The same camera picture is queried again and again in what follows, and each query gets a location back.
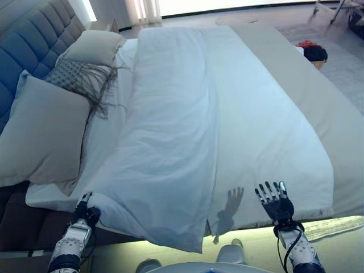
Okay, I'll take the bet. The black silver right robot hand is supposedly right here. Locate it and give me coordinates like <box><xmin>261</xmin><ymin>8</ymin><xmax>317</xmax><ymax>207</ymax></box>
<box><xmin>254</xmin><ymin>180</ymin><xmax>295</xmax><ymax>225</ymax></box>

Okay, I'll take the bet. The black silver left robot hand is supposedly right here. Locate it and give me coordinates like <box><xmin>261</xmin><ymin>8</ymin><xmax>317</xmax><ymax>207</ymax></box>
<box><xmin>74</xmin><ymin>192</ymin><xmax>94</xmax><ymax>222</ymax></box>

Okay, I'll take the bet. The white duvet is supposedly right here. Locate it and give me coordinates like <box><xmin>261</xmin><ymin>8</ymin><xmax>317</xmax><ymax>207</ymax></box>
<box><xmin>81</xmin><ymin>24</ymin><xmax>334</xmax><ymax>254</ymax></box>

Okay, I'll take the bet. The beige bed runner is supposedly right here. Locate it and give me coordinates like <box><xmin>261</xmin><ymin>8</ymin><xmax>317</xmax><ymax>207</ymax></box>
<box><xmin>228</xmin><ymin>24</ymin><xmax>364</xmax><ymax>230</ymax></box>

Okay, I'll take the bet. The printed paper sheet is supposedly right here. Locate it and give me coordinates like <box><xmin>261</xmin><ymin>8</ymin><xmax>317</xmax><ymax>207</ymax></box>
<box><xmin>305</xmin><ymin>220</ymin><xmax>364</xmax><ymax>243</ymax></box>

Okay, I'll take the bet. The silver right robot leg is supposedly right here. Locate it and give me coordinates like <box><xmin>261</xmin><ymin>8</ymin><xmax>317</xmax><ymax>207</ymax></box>
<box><xmin>217</xmin><ymin>238</ymin><xmax>246</xmax><ymax>263</ymax></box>

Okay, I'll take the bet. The dark glass-topped bedside table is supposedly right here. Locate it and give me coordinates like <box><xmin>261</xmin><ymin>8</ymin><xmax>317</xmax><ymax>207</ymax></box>
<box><xmin>0</xmin><ymin>241</ymin><xmax>58</xmax><ymax>273</ymax></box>

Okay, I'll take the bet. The large beige pillow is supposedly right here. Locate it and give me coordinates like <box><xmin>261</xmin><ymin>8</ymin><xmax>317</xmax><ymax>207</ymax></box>
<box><xmin>0</xmin><ymin>69</ymin><xmax>92</xmax><ymax>197</ymax></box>

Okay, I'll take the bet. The grey woven fringed cushion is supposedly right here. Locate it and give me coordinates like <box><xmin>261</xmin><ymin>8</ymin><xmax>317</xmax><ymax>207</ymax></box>
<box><xmin>42</xmin><ymin>58</ymin><xmax>129</xmax><ymax>121</ymax></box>

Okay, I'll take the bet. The black and red bag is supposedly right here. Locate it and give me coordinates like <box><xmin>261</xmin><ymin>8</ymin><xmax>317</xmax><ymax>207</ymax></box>
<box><xmin>295</xmin><ymin>39</ymin><xmax>329</xmax><ymax>64</ymax></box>

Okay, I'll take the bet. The small beige pillow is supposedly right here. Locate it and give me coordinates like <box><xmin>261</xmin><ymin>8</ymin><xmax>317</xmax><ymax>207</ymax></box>
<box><xmin>60</xmin><ymin>30</ymin><xmax>126</xmax><ymax>68</ymax></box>

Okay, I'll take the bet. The brown tufted headboard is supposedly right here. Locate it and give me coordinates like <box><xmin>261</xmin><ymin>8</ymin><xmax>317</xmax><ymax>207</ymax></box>
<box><xmin>0</xmin><ymin>0</ymin><xmax>86</xmax><ymax>134</ymax></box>

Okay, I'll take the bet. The light wooden nightstand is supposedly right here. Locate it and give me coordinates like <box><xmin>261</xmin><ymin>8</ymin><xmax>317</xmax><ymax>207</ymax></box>
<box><xmin>106</xmin><ymin>18</ymin><xmax>119</xmax><ymax>34</ymax></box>

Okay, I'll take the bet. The sheer window curtain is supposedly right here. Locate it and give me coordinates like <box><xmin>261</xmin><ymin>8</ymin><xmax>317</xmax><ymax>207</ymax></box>
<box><xmin>133</xmin><ymin>0</ymin><xmax>163</xmax><ymax>21</ymax></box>

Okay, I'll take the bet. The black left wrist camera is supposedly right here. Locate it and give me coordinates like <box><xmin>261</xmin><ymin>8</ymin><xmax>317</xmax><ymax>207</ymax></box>
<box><xmin>86</xmin><ymin>207</ymin><xmax>102</xmax><ymax>226</ymax></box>

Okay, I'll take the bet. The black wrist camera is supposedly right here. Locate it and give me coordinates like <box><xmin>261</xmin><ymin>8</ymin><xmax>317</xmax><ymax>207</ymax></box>
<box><xmin>272</xmin><ymin>217</ymin><xmax>304</xmax><ymax>237</ymax></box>
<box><xmin>86</xmin><ymin>207</ymin><xmax>102</xmax><ymax>226</ymax></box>

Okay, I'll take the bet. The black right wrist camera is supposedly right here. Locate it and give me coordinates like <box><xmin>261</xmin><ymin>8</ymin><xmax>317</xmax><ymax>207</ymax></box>
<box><xmin>272</xmin><ymin>217</ymin><xmax>304</xmax><ymax>237</ymax></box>

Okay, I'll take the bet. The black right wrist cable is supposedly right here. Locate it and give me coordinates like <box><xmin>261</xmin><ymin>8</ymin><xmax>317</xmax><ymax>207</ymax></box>
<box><xmin>285</xmin><ymin>226</ymin><xmax>303</xmax><ymax>266</ymax></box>

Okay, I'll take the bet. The brown upholstered bed frame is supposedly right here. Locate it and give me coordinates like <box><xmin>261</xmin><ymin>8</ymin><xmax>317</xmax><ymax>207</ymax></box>
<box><xmin>0</xmin><ymin>184</ymin><xmax>86</xmax><ymax>251</ymax></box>

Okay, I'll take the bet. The metal chair frame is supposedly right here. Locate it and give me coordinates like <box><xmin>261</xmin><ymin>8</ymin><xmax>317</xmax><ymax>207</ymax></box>
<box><xmin>312</xmin><ymin>0</ymin><xmax>364</xmax><ymax>30</ymax></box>

